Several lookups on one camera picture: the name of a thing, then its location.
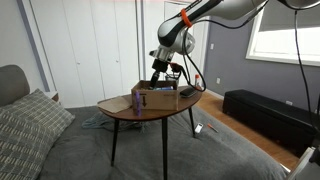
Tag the cardboard box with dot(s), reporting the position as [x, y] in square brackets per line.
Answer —
[153, 99]

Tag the window with white blind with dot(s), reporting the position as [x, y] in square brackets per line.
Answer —
[281, 35]

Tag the white remote control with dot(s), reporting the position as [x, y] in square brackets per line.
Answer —
[198, 128]

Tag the white orange glue bottle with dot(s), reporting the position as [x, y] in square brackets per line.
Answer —
[197, 82]

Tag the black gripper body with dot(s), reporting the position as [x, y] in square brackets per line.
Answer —
[158, 66]

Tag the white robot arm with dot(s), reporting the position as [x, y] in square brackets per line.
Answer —
[174, 37]

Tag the black bench ottoman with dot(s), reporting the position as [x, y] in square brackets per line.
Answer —
[289, 125]

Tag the patterned grey pillow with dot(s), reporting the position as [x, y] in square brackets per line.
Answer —
[28, 129]

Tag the grey headboard cushion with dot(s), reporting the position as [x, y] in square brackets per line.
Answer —
[13, 84]

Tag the teal crumpled cloth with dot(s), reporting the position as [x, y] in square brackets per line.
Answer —
[100, 120]

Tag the round wooden side table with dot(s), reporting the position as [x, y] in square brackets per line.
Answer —
[184, 103]

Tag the clear glass cup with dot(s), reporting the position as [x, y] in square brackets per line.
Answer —
[173, 77]

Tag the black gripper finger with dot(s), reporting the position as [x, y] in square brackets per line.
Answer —
[153, 82]

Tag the blue object in box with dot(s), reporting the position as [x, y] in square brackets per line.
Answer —
[164, 88]

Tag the black flat case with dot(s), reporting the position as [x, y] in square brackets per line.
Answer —
[188, 92]

